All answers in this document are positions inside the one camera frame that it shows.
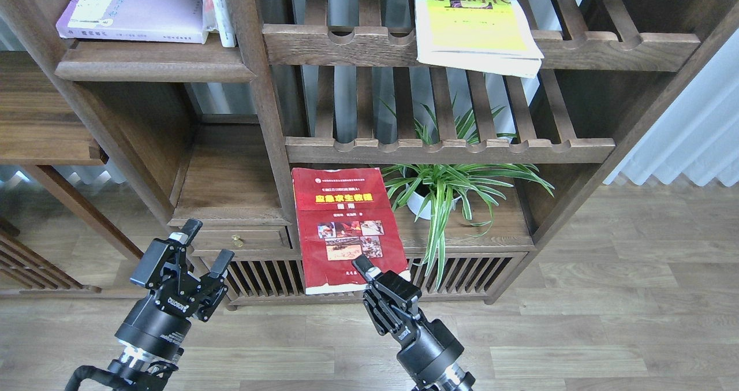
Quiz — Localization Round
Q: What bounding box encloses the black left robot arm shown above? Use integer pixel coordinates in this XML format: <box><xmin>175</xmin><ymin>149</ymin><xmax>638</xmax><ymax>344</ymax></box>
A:
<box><xmin>66</xmin><ymin>218</ymin><xmax>233</xmax><ymax>390</ymax></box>

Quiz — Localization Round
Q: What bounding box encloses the white lavender book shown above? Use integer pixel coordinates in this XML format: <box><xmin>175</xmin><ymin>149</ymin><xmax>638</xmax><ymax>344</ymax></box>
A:
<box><xmin>56</xmin><ymin>0</ymin><xmax>208</xmax><ymax>44</ymax></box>

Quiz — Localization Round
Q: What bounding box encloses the red book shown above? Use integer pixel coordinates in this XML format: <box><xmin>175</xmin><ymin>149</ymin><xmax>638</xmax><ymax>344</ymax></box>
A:
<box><xmin>292</xmin><ymin>167</ymin><xmax>410</xmax><ymax>295</ymax></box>

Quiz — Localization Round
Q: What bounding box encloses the white upright book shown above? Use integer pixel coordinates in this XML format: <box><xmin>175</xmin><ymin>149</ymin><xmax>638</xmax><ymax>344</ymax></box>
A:
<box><xmin>201</xmin><ymin>0</ymin><xmax>237</xmax><ymax>48</ymax></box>

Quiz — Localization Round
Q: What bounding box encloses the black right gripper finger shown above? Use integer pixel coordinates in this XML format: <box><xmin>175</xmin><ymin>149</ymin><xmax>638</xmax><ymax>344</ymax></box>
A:
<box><xmin>353</xmin><ymin>255</ymin><xmax>381</xmax><ymax>285</ymax></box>

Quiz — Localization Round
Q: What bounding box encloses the white plant pot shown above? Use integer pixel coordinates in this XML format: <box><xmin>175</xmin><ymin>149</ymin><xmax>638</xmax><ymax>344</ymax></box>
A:
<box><xmin>406</xmin><ymin>184</ymin><xmax>462</xmax><ymax>220</ymax></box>

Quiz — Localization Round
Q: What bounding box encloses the yellow green book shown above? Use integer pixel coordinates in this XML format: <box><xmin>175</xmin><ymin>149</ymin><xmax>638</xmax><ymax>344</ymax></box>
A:
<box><xmin>415</xmin><ymin>0</ymin><xmax>543</xmax><ymax>78</ymax></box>

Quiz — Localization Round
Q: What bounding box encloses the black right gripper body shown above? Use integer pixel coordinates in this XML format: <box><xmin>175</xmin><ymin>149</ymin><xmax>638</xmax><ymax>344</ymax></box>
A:
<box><xmin>364</xmin><ymin>271</ymin><xmax>465</xmax><ymax>383</ymax></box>

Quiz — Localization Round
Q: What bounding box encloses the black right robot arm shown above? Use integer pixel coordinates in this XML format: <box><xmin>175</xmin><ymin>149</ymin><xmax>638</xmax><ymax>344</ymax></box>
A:
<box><xmin>353</xmin><ymin>256</ymin><xmax>475</xmax><ymax>390</ymax></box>

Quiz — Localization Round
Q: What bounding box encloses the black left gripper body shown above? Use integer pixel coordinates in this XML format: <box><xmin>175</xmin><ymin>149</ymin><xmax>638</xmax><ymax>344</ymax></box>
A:
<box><xmin>114</xmin><ymin>238</ymin><xmax>229</xmax><ymax>360</ymax></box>

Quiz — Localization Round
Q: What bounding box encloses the dark wooden bookshelf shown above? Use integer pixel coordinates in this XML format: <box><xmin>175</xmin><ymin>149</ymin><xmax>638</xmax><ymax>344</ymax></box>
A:
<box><xmin>2</xmin><ymin>0</ymin><xmax>737</xmax><ymax>305</ymax></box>

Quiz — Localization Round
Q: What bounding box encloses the white curtain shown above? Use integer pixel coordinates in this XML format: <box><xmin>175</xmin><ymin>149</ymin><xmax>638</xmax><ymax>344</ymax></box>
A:
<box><xmin>604</xmin><ymin>32</ymin><xmax>738</xmax><ymax>187</ymax></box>

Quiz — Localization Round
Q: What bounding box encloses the green spider plant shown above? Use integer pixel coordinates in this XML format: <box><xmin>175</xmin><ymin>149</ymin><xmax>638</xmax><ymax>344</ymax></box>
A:
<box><xmin>378</xmin><ymin>94</ymin><xmax>556</xmax><ymax>291</ymax></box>

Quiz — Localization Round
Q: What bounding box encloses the brass drawer knob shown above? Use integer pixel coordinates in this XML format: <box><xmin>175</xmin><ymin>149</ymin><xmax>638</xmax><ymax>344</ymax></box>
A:
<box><xmin>232</xmin><ymin>234</ymin><xmax>244</xmax><ymax>249</ymax></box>

